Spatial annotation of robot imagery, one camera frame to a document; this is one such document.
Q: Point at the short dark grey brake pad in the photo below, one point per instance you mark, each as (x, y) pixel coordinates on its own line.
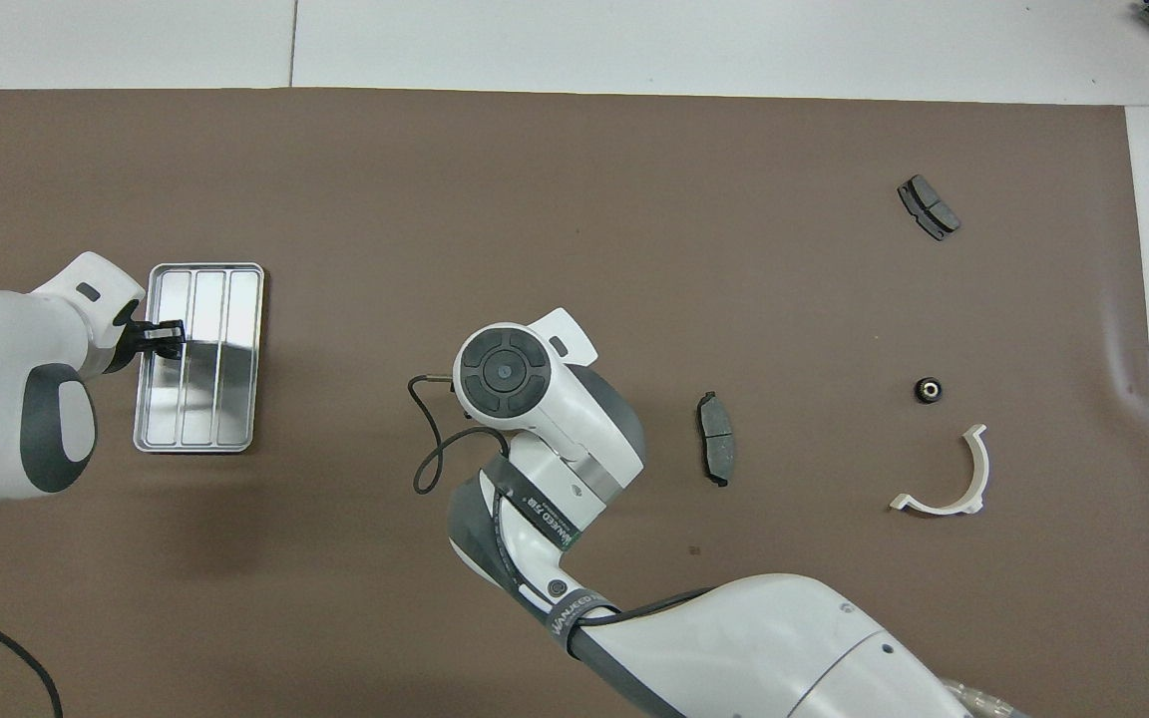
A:
(929, 207)

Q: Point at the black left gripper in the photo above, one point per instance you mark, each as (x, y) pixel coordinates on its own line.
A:
(133, 347)

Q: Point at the black bearing gear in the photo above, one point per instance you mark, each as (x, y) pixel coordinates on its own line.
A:
(927, 390)

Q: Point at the silver metal tray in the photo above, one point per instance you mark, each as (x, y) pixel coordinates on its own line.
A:
(235, 419)

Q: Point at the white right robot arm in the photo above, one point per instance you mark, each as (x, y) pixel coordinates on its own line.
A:
(764, 648)

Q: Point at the brown table mat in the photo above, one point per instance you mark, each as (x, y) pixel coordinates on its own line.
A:
(634, 199)

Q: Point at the white curved plastic bracket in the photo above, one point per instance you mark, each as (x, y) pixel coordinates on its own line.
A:
(949, 509)

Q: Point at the long dark grey brake pad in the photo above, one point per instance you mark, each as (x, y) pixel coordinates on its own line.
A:
(716, 444)

